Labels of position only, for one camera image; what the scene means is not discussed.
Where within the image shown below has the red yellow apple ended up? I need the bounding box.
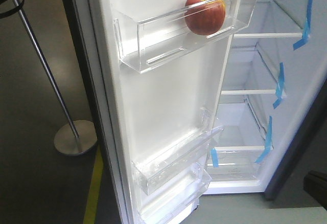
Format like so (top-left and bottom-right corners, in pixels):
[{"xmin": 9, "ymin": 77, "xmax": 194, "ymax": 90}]
[{"xmin": 184, "ymin": 0, "xmax": 226, "ymax": 36}]

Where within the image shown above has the open white fridge door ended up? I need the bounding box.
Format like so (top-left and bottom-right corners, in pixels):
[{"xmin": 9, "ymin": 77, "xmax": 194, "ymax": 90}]
[{"xmin": 63, "ymin": 0, "xmax": 256, "ymax": 223}]

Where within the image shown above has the metal sign stand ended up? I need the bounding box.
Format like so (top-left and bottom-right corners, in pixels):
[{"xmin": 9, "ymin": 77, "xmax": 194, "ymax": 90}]
[{"xmin": 18, "ymin": 9, "xmax": 97, "ymax": 156}]

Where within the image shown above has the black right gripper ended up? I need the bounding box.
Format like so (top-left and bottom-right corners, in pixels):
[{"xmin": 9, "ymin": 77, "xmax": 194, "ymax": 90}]
[{"xmin": 303, "ymin": 170, "xmax": 326, "ymax": 210}]

